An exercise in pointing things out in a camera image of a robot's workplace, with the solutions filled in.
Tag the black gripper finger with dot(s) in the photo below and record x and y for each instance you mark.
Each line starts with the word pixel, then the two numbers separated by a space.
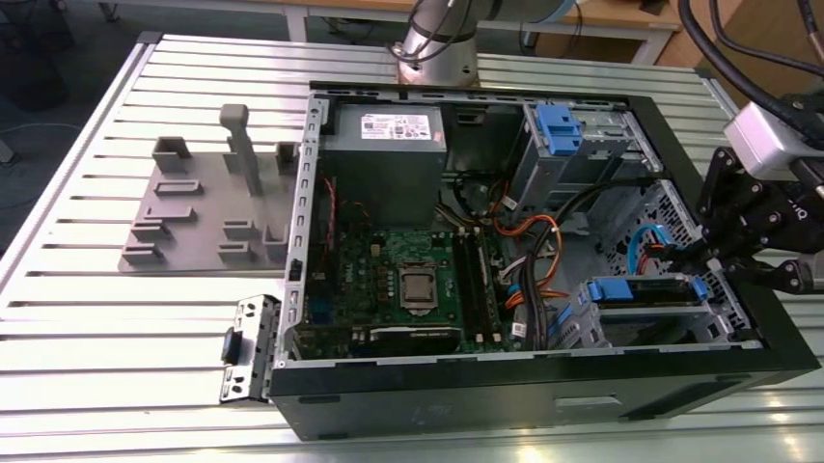
pixel 766 275
pixel 727 193

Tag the metal optical drive cage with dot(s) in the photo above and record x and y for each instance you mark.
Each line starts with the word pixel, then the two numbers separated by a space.
pixel 580 169

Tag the blue drive cage latch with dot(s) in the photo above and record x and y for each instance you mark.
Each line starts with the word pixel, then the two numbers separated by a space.
pixel 557 130

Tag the wooden cabinet panel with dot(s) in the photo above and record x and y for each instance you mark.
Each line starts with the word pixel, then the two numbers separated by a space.
pixel 772 21

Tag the wooden desk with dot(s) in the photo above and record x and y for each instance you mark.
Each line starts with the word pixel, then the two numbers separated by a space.
pixel 619 19

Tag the black RAM slot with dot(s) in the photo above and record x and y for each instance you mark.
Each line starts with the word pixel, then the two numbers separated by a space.
pixel 469 280
pixel 487 280

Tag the silver CPU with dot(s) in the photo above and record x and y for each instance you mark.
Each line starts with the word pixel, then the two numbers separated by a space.
pixel 420 289

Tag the grey power supply unit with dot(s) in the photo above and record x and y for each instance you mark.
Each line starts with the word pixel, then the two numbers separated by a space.
pixel 386 183

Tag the green motherboard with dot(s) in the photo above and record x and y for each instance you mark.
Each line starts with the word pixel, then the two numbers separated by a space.
pixel 386 251

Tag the CPU socket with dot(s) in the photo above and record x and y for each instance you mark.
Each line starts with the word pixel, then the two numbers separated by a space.
pixel 397 289

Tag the black PC case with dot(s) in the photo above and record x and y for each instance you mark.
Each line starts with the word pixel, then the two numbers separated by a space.
pixel 450 400

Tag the black graphics card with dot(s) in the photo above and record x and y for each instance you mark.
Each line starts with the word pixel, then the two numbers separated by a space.
pixel 412 337

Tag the grey parts rack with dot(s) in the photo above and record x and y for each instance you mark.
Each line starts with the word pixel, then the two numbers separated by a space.
pixel 193 231

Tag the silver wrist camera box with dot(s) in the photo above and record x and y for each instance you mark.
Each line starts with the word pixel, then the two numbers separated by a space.
pixel 766 140

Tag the white desk frame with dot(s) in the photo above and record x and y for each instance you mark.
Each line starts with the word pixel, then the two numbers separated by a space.
pixel 297 24

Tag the metal expansion slot bracket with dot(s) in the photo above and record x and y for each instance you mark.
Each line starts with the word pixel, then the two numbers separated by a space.
pixel 252 337

